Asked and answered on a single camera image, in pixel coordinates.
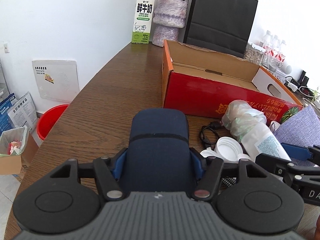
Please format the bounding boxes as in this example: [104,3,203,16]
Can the navy zip pouch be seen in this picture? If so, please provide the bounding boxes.
[119,108,196,193]

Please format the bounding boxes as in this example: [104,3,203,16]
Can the thin black cable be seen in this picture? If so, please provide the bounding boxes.
[199,121,223,151]

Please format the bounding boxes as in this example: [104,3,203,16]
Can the water bottle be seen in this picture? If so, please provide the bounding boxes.
[261,30,273,68]
[277,40,287,69]
[269,35,280,72]

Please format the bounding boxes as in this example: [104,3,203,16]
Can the white round speaker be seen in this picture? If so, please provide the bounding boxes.
[283,65,292,75]

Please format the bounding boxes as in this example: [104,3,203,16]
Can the large white jar lid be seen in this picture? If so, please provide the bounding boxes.
[214,137,243,163]

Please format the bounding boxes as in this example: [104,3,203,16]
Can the water bottle middle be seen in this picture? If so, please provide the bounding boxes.
[269,35,280,72]

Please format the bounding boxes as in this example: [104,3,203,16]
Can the purple fabric pouch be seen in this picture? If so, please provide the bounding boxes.
[270,106,319,166]

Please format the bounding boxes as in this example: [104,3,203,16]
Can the blue paper packages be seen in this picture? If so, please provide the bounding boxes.
[1,92,38,133]

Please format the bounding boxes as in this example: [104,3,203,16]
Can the seed storage jar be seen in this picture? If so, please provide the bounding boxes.
[244,42,266,66]

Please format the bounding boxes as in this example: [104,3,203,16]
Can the red bucket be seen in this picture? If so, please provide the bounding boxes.
[36,104,69,141]

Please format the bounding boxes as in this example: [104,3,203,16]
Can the water bottle left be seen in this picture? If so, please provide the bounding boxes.
[261,30,273,68]

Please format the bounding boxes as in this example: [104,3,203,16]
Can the red cardboard box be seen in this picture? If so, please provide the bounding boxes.
[162,40,303,122]

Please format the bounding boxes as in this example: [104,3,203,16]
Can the black paper bag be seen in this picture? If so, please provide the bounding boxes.
[183,0,258,58]

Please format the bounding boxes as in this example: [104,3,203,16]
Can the plastic bag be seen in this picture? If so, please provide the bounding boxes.
[221,100,267,142]

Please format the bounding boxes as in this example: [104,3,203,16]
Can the medium white lid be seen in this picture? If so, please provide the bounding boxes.
[200,148,220,158]

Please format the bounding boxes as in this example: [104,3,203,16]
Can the cardboard trash box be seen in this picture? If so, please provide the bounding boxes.
[0,126,39,175]

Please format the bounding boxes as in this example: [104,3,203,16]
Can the milk carton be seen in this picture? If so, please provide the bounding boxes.
[131,0,155,44]

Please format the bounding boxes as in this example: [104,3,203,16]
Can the purple ceramic vase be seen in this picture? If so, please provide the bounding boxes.
[152,0,189,47]

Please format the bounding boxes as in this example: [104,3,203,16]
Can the water bottle right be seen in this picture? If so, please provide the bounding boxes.
[277,40,287,69]

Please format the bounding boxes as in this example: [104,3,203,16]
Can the clear plastic bottle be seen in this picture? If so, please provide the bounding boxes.
[241,123,291,161]

